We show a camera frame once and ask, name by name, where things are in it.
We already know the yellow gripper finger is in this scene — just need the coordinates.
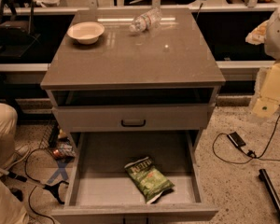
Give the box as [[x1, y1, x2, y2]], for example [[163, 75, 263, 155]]
[[245, 21, 268, 45]]

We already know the clear plastic water bottle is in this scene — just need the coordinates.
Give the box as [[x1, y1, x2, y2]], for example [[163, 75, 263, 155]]
[[129, 7, 162, 33]]

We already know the green jalapeno chip bag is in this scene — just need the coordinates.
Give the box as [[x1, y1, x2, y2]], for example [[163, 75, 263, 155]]
[[124, 157, 175, 204]]

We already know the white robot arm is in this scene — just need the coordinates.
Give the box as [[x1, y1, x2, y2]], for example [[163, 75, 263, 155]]
[[245, 6, 280, 60]]

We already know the closed grey top drawer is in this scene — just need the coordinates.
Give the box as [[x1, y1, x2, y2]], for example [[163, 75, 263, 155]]
[[52, 104, 215, 133]]

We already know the grey drawer cabinet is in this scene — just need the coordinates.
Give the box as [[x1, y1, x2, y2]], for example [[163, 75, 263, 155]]
[[40, 7, 226, 224]]

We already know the open grey middle drawer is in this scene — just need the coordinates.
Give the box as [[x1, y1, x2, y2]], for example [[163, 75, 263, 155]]
[[51, 131, 217, 224]]

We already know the black power adapter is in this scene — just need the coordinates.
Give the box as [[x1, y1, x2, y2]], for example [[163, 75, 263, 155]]
[[227, 132, 245, 148]]

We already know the white paper bowl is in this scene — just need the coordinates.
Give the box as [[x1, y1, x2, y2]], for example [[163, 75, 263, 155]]
[[67, 21, 105, 45]]

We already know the black rod on floor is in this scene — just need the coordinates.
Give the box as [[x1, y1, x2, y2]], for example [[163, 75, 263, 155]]
[[259, 169, 280, 218]]

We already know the black chair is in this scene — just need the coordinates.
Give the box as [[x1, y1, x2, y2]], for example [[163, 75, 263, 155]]
[[0, 0, 37, 59]]

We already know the black grabber tool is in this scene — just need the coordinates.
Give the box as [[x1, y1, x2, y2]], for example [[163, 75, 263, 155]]
[[0, 168, 68, 204]]

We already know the person's beige trouser leg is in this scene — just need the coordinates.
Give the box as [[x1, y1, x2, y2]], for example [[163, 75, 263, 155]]
[[0, 104, 29, 224]]

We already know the black floor cable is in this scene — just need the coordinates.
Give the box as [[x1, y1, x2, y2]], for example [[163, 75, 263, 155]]
[[212, 100, 280, 165]]

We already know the wire basket with items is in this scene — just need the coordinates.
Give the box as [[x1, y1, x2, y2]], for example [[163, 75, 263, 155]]
[[39, 121, 76, 160]]

